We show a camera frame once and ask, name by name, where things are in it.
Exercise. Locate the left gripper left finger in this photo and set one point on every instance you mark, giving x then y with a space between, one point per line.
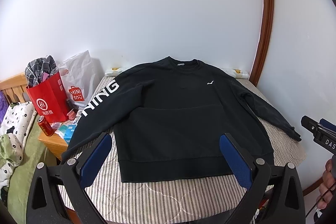
45 204

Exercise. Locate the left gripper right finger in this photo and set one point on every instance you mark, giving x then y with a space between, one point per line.
274 193

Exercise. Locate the black sweatshirt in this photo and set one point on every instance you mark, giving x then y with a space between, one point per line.
168 116

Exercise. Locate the person's right hand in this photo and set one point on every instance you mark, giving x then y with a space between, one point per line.
327 182

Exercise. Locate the green bedding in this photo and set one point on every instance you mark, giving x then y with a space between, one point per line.
35 152

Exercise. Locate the wooden nightstand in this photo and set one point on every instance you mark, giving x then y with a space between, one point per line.
54 143

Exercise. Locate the red drink can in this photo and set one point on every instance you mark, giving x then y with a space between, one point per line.
45 126

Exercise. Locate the blue tissue packet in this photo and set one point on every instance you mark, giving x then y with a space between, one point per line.
66 130

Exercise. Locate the white dotted blanket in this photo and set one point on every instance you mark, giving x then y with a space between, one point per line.
15 129

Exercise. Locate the red paper shopping bag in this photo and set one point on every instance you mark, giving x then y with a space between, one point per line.
50 100

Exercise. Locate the purple cloth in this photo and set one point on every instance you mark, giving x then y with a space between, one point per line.
3 106

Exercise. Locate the wooden headboard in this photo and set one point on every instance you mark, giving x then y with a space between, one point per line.
14 88

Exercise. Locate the white Miniso plastic bag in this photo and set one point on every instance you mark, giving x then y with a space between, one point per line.
80 76

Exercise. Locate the grey plaid cloth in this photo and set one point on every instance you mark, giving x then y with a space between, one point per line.
40 70

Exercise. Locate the white floral bed sheet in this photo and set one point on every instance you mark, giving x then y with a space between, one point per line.
236 73

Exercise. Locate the brown wooden door frame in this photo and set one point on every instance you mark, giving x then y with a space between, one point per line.
264 40

